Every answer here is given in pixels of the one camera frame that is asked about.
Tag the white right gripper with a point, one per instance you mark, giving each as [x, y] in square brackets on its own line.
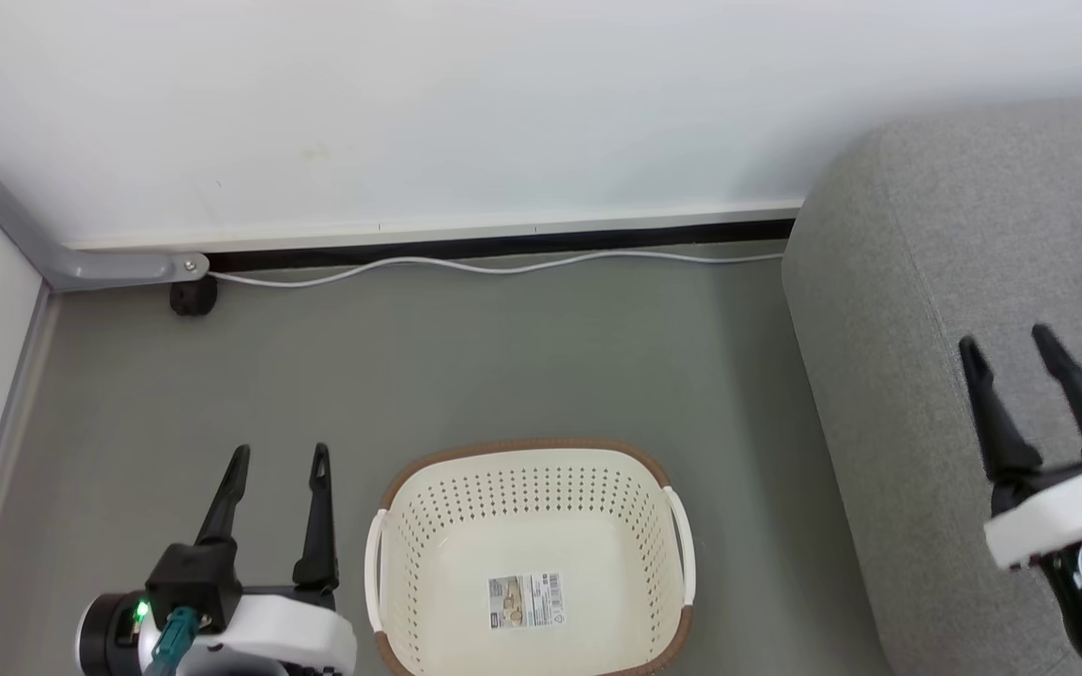
[1067, 512]

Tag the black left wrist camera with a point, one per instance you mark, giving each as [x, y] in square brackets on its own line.
[189, 577]

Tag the cream perforated laundry basket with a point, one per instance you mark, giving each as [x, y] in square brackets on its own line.
[541, 507]

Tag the black caster wheel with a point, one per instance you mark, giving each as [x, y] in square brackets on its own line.
[193, 297]

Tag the black and cream skirting board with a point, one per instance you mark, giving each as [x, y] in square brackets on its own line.
[503, 242]

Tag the grey fabric sofa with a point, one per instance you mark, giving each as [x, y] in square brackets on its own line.
[926, 235]

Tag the paper product label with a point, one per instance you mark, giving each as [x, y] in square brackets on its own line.
[526, 601]

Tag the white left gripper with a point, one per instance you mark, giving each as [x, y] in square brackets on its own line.
[287, 634]

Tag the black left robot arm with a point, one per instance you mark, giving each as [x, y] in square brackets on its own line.
[109, 634]

